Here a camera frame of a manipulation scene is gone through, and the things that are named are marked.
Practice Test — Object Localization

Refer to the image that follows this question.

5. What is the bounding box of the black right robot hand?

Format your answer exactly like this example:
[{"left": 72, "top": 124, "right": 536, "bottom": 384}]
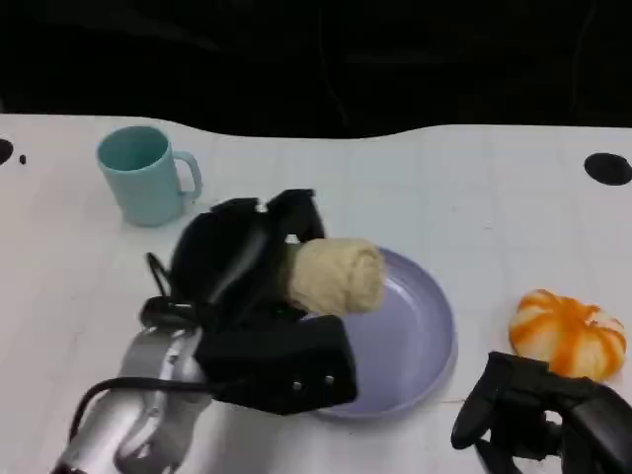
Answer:
[{"left": 450, "top": 351, "right": 632, "bottom": 474}]

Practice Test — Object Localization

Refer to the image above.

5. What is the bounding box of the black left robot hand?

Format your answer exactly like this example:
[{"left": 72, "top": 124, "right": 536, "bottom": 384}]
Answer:
[{"left": 170, "top": 189, "right": 328, "bottom": 327}]

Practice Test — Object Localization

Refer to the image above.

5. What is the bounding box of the beige towel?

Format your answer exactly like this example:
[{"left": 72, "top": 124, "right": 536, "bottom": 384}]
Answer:
[{"left": 284, "top": 237, "right": 386, "bottom": 315}]

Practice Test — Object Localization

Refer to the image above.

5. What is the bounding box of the pale green mug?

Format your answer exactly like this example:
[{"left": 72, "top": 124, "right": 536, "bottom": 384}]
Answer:
[{"left": 95, "top": 125, "right": 203, "bottom": 227}]

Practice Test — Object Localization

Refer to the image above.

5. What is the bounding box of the large black table grommet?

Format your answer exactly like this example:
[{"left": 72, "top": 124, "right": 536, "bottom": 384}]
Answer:
[{"left": 583, "top": 152, "right": 632, "bottom": 188}]

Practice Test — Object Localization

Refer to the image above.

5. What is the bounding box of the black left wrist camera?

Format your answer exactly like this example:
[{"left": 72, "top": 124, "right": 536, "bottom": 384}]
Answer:
[{"left": 195, "top": 314, "right": 358, "bottom": 416}]

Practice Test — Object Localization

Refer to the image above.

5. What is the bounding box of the orange and white bread roll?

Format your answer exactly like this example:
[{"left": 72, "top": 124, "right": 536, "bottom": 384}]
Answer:
[{"left": 508, "top": 289, "right": 628, "bottom": 381}]

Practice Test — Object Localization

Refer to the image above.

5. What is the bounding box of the lilac plate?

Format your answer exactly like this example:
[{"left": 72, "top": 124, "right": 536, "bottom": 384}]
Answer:
[{"left": 295, "top": 246, "right": 458, "bottom": 421}]

